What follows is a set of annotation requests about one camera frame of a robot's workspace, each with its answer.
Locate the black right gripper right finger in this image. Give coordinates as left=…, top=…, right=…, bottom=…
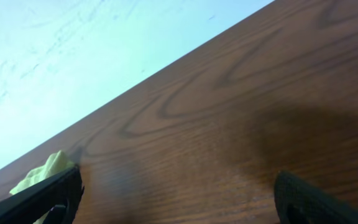
left=274, top=171, right=358, bottom=224

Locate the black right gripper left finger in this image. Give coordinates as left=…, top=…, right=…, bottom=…
left=0, top=166, right=85, bottom=224

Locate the folded green cloth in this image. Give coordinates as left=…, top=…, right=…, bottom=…
left=10, top=151, right=81, bottom=224

